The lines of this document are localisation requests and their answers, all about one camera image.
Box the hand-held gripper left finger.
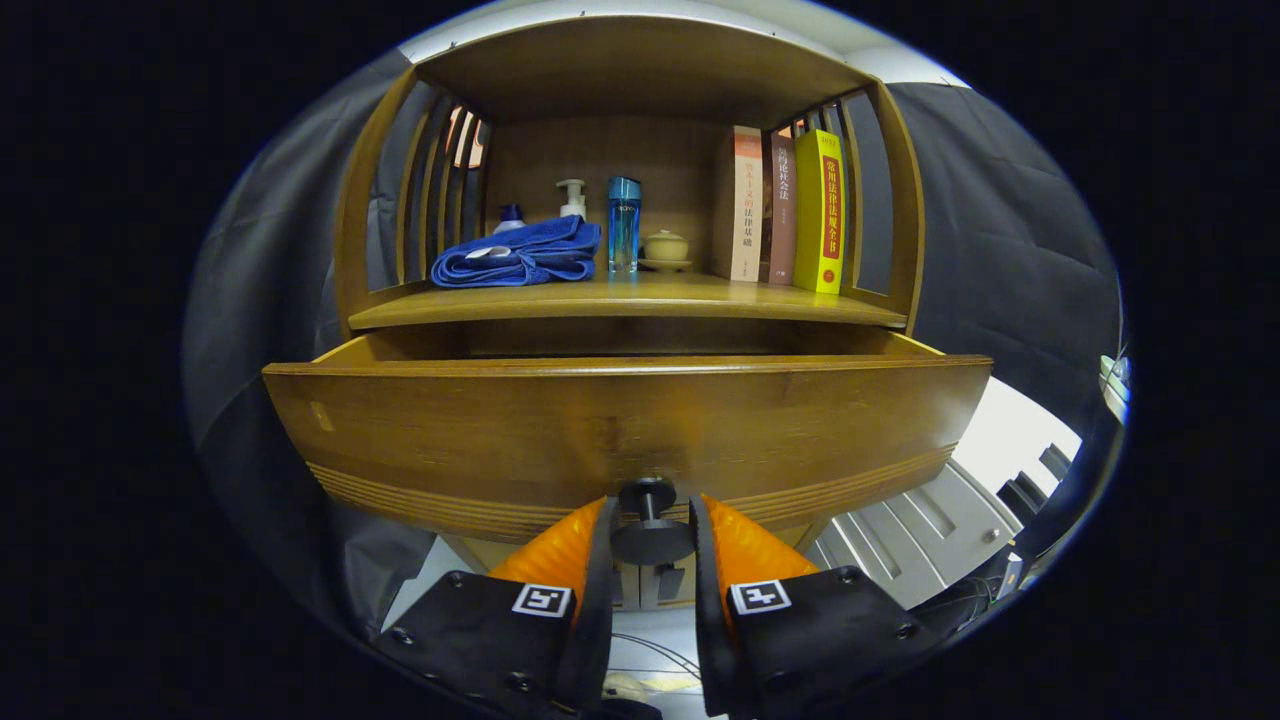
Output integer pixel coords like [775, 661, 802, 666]
[372, 495, 616, 716]

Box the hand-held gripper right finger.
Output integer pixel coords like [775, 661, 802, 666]
[688, 495, 941, 719]

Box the wooden drawer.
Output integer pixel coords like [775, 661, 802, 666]
[262, 330, 994, 566]

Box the grey drawer unit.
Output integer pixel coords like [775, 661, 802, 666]
[805, 460, 1026, 611]

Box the wooden countertop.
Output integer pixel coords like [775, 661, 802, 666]
[348, 272, 909, 331]

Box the wooden cabinet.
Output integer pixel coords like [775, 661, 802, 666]
[330, 12, 929, 611]

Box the white desk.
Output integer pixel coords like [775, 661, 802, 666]
[950, 378, 1083, 496]

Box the folded blue towel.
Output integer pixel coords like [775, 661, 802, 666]
[431, 215, 603, 289]

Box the beige lidded teacup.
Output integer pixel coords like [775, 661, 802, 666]
[640, 229, 693, 273]

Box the blue glass bottle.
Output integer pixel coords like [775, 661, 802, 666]
[608, 177, 643, 274]

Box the brown book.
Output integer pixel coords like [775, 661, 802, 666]
[760, 133, 799, 286]

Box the orange and white book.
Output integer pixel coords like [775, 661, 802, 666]
[712, 125, 764, 283]

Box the yellow book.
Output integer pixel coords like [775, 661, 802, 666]
[793, 129, 847, 295]

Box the white green device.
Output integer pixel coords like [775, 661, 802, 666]
[1098, 355, 1133, 411]

